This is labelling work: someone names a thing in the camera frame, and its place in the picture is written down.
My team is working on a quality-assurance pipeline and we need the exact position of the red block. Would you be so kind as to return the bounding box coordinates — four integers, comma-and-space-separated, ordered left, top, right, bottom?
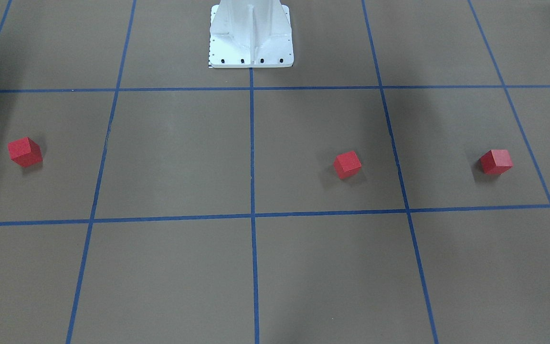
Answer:
333, 150, 362, 179
479, 150, 514, 175
7, 137, 43, 168

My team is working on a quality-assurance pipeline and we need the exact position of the brown paper mat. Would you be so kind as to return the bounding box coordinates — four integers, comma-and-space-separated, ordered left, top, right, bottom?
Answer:
0, 0, 550, 344

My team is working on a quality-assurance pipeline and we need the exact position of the white pedestal column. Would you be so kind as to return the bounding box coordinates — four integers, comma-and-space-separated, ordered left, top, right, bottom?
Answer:
208, 0, 295, 68

